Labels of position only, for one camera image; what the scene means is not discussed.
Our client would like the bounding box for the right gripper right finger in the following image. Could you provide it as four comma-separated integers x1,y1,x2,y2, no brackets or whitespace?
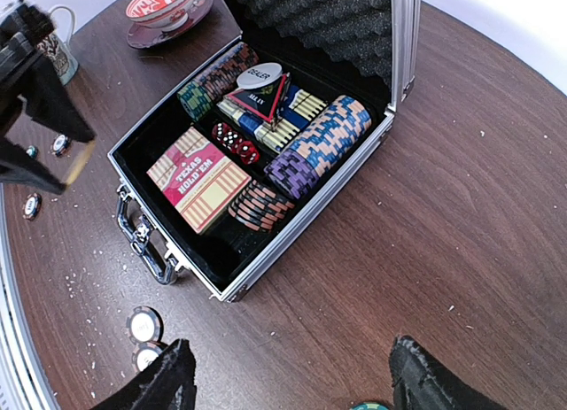
389,336,503,410

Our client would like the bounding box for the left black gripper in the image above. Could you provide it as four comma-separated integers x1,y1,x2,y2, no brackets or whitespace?
0,0,96,195

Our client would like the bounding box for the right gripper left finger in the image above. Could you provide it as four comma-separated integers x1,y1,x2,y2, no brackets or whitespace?
94,339,197,410

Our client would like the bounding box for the red Texas Hold'em card box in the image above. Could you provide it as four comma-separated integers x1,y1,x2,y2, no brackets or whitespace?
146,127,252,234

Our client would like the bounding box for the aluminium poker case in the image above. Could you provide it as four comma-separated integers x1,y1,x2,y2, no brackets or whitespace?
108,0,420,301

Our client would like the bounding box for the red die front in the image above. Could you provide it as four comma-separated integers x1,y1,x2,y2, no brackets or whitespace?
237,140,260,166

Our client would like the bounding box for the yellow round button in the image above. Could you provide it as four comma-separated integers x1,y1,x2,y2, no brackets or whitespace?
63,139,96,188

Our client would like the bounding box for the green poker chip front left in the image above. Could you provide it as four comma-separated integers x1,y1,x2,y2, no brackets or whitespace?
26,145,39,159

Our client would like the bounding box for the green poker chip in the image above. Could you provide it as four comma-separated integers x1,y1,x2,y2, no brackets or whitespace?
26,145,39,159
350,401,389,410

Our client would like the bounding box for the black poker chip left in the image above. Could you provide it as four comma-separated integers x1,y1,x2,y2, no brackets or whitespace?
50,134,72,158

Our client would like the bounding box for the black poker chip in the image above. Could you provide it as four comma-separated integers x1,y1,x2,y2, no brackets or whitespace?
50,134,72,158
23,192,43,220

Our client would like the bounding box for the green poker chip right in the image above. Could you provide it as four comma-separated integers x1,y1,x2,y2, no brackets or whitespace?
350,401,389,410

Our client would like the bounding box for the black poker chip front centre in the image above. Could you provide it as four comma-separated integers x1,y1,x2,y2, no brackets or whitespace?
23,192,43,220

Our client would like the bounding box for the red patterned bowl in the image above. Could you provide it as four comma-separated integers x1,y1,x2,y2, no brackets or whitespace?
126,0,194,32

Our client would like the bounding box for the brown chip stack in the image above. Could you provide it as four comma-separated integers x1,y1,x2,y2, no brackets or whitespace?
194,42,259,99

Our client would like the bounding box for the orange black chip stack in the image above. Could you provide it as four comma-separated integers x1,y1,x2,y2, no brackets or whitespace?
228,180,295,233

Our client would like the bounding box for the black triangular all-in button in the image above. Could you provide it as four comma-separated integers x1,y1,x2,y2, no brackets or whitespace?
224,73,289,124

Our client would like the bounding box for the white dealer button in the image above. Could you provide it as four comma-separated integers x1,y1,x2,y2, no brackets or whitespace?
237,62,283,89

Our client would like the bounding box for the purple chip stack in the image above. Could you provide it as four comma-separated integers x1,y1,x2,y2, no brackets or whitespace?
264,149,320,199

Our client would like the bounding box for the blue card deck box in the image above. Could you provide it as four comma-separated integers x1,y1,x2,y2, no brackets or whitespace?
217,85,328,154

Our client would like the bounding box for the aluminium front rail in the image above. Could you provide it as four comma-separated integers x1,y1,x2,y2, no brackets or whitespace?
1,199,59,409

